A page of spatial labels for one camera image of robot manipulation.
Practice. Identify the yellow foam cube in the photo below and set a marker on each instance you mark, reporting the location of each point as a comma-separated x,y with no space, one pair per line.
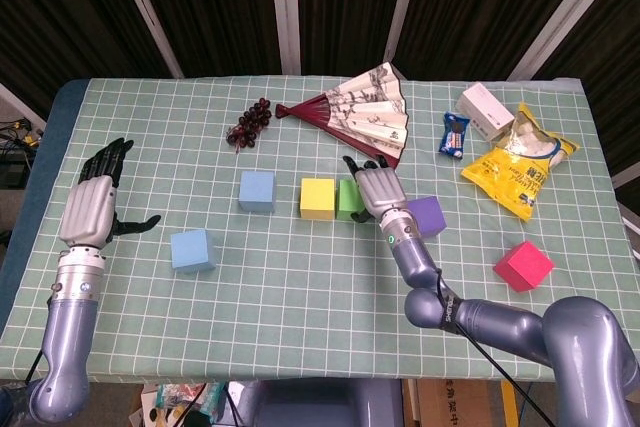
317,199

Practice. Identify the painted paper folding fan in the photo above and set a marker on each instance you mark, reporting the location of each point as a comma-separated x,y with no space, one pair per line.
370,117

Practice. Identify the green checkered tablecloth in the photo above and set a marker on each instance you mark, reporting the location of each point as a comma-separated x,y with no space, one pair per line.
275,297

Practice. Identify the yellow snack bag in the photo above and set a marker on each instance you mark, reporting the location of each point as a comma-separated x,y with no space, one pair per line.
520,172

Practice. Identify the pink foam cube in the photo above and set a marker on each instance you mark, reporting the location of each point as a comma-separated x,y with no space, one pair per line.
522,267

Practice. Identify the green foam cube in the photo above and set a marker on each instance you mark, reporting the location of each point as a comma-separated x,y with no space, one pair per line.
347,199

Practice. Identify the dark red grape bunch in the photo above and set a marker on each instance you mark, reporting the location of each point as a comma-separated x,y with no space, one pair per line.
250,122

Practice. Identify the blue cookie packet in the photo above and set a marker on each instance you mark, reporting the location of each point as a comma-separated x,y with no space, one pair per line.
454,137

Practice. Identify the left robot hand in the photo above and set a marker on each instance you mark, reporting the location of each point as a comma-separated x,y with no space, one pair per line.
90,212

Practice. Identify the purple foam cube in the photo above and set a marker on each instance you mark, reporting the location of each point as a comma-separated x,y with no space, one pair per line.
430,217

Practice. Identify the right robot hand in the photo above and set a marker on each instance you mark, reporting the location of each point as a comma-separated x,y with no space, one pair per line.
382,192

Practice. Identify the light blue foam cube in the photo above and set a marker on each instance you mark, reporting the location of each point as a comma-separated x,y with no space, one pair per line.
190,249
256,192

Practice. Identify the colourful printed package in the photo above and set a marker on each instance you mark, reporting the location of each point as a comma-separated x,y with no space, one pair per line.
175,397

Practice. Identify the blue table pad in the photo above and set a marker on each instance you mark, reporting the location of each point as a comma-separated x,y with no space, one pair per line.
45,147

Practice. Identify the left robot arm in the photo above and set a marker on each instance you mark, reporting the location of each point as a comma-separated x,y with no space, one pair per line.
67,337

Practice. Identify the white metal frame post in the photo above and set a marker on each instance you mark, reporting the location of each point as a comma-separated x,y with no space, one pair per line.
402,2
565,12
286,7
147,12

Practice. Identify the white cardboard box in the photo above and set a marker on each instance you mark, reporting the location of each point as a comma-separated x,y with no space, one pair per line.
485,109

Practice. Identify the brown cardboard box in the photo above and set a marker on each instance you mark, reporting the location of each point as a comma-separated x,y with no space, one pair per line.
455,404

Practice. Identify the grey blue robot torso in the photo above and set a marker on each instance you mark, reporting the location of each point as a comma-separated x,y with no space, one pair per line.
320,404

